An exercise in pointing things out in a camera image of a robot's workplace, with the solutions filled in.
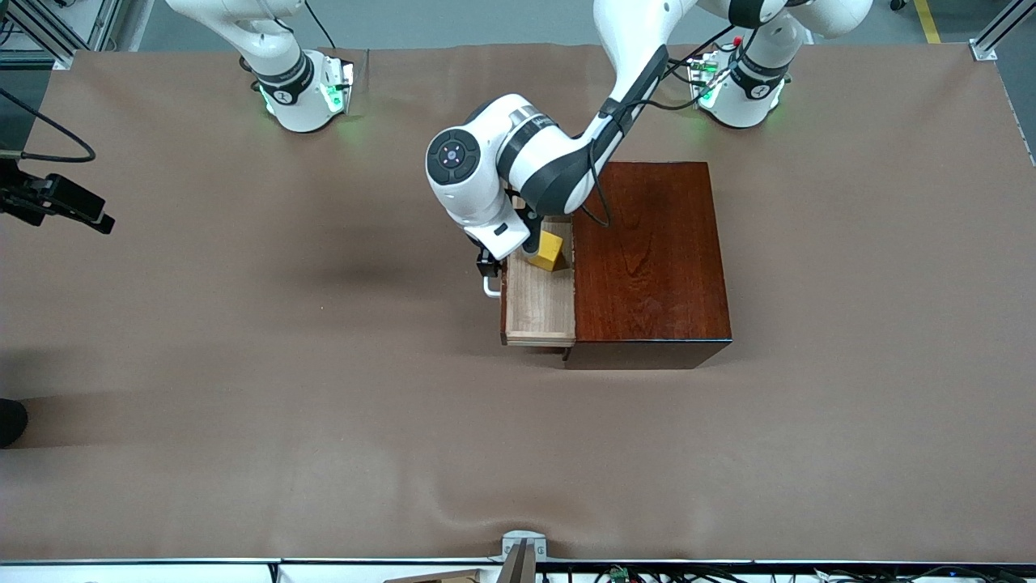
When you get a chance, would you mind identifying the yellow block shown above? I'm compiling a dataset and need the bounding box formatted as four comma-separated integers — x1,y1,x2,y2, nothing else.
530,231,566,273

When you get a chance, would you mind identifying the light wood drawer white handle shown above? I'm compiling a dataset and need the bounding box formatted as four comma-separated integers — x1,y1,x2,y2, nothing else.
483,215,577,347

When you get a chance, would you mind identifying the dark brown wooden cabinet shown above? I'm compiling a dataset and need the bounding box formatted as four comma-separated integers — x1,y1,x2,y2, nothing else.
564,162,733,371

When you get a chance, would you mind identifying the black round shoe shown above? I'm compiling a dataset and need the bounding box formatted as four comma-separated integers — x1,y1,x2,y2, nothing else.
0,398,28,448

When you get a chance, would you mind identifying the brown table cloth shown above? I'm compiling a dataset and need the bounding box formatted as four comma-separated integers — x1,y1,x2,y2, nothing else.
0,42,1036,564

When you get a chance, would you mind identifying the tan wooden board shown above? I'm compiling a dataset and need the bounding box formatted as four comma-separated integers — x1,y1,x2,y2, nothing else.
384,568,486,583

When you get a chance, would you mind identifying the aluminium frame profile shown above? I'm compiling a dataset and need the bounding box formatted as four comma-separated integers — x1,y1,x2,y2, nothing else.
970,0,1036,62
0,0,122,70

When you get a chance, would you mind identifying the black right arm base cable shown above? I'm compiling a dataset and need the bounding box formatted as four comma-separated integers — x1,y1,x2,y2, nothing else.
304,0,342,50

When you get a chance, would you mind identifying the grey metal clamp bracket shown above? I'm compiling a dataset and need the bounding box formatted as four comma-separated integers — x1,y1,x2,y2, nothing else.
500,530,548,583

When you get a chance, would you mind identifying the white table edge rail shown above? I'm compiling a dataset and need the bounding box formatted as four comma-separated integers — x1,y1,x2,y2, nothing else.
0,557,1036,583

